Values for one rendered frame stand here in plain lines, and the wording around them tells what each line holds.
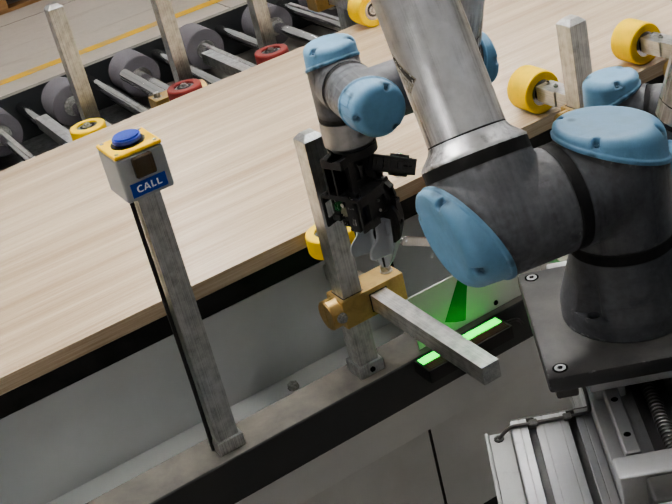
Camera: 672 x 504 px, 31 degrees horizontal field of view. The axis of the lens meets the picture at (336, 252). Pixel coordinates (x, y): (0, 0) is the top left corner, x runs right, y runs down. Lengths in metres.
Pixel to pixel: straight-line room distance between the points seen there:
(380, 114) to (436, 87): 0.31
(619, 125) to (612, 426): 0.32
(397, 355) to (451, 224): 0.81
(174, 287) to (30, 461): 0.44
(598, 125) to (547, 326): 0.24
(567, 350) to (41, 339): 0.90
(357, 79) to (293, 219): 0.54
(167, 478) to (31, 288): 0.43
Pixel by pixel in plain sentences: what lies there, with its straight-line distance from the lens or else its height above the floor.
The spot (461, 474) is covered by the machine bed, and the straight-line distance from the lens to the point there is 2.49.
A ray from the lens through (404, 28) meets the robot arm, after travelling 1.23.
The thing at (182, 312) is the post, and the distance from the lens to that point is 1.73.
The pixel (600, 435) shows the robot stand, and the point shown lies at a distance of 1.32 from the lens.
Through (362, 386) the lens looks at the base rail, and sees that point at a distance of 1.92.
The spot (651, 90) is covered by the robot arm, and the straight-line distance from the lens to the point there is 1.61.
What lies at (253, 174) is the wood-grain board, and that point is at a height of 0.90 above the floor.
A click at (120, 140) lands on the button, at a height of 1.23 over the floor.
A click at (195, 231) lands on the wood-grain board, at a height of 0.90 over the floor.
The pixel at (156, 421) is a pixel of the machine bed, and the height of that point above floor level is 0.66.
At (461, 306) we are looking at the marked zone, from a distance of 1.99.
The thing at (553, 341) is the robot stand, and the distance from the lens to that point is 1.34.
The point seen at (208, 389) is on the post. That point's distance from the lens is 1.80.
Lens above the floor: 1.80
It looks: 28 degrees down
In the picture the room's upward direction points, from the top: 14 degrees counter-clockwise
